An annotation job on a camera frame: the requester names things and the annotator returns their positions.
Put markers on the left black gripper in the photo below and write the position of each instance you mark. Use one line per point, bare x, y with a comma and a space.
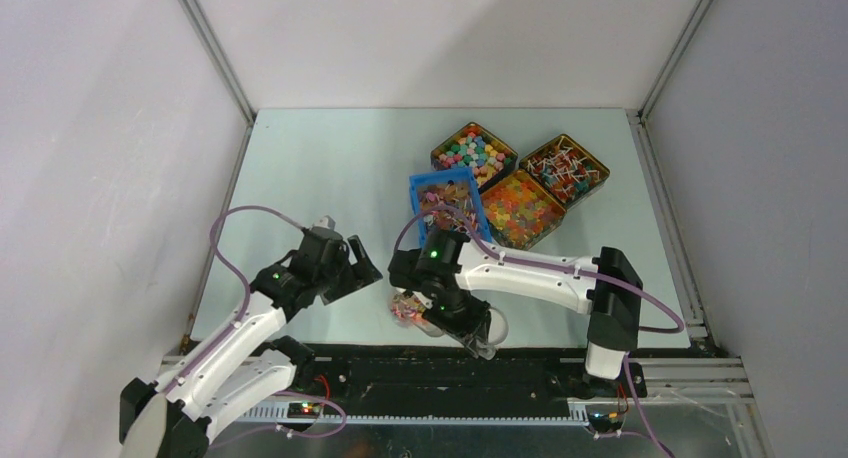
364, 274

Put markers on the clear plastic jar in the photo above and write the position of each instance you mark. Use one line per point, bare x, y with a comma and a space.
408, 311

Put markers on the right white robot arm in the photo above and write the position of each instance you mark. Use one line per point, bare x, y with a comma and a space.
450, 267

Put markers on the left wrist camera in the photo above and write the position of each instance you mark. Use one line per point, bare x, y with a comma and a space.
324, 223

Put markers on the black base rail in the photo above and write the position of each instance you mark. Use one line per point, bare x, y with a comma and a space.
426, 382

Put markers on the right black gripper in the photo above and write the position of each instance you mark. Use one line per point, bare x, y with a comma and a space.
479, 309

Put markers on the tin of square candies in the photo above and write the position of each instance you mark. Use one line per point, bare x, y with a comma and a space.
475, 148

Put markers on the tin of lollipops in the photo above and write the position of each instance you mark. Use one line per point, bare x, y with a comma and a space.
566, 170

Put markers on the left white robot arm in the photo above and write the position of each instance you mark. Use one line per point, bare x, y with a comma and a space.
182, 412

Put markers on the blue plastic candy bin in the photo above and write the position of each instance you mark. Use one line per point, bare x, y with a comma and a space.
449, 200

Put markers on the tin of gummy candies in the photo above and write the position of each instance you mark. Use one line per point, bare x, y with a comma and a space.
520, 212

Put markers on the silver jar lid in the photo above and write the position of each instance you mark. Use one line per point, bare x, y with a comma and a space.
499, 327

